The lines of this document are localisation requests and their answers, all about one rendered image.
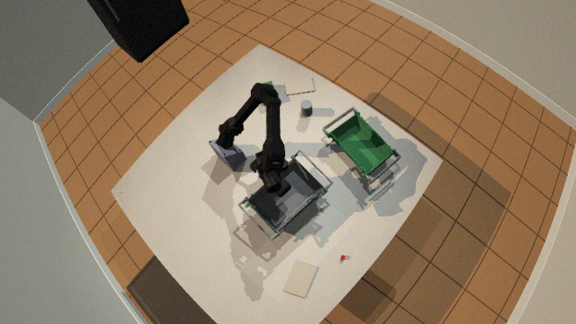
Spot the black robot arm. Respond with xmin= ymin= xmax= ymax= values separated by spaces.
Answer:
xmin=215 ymin=82 xmax=289 ymax=193

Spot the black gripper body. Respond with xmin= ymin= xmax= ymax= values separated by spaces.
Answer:
xmin=249 ymin=159 xmax=291 ymax=197

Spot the grey cylinder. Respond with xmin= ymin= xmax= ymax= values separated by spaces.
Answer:
xmin=301 ymin=100 xmax=312 ymax=117

